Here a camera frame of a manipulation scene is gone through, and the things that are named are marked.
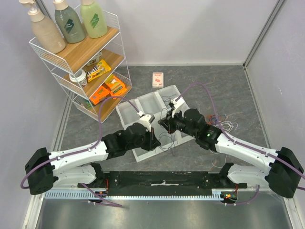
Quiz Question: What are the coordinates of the blue wire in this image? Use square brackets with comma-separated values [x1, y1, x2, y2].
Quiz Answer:
[158, 114, 227, 157]

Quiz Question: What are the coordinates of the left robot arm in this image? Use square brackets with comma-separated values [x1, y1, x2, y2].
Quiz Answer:
[20, 123, 161, 195]

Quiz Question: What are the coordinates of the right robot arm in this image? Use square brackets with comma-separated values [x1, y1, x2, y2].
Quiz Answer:
[158, 109, 304, 198]

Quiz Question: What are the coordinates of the white compartment tray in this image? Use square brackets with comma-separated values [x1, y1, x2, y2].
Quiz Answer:
[115, 84, 198, 163]

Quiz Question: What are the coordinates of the white sponge box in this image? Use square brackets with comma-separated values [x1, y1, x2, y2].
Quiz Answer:
[152, 73, 164, 89]

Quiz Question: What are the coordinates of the orange yellow snack box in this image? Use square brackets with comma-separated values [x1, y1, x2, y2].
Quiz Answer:
[103, 74, 127, 96]

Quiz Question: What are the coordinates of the yellow candy bag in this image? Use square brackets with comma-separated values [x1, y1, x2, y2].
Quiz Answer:
[86, 59, 111, 82]

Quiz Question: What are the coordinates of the white paper cup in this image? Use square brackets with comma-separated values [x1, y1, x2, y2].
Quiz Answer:
[69, 69, 88, 87]

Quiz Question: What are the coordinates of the white tub on shelf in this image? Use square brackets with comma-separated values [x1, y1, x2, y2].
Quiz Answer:
[86, 52, 102, 66]

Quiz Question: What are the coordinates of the light green pump bottle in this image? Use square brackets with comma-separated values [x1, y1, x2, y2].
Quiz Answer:
[80, 0, 107, 38]

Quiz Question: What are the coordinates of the dark green pump bottle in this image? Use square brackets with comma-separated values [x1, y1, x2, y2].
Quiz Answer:
[53, 0, 86, 43]

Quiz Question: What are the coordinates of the beige pump bottle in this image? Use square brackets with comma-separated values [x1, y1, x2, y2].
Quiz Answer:
[19, 0, 66, 54]

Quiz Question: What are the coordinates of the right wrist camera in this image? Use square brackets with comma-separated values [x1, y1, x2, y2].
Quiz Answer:
[168, 95, 185, 118]

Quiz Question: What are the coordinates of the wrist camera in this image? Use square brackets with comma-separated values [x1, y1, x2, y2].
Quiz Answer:
[137, 111, 155, 132]
[168, 95, 185, 118]

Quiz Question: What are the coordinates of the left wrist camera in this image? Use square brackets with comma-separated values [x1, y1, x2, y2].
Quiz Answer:
[137, 111, 155, 132]

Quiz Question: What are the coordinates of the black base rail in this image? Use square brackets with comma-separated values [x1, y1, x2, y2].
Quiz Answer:
[87, 171, 247, 196]

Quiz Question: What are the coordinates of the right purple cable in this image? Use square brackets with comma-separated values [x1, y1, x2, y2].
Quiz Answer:
[176, 82, 305, 206]

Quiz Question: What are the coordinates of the white wire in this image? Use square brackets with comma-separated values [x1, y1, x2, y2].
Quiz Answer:
[211, 120, 239, 169]

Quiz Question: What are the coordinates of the white wire shelf rack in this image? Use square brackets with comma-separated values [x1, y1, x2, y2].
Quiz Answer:
[29, 11, 132, 122]

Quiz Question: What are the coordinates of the slotted cable duct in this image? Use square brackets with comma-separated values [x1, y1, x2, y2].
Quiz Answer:
[44, 189, 224, 201]

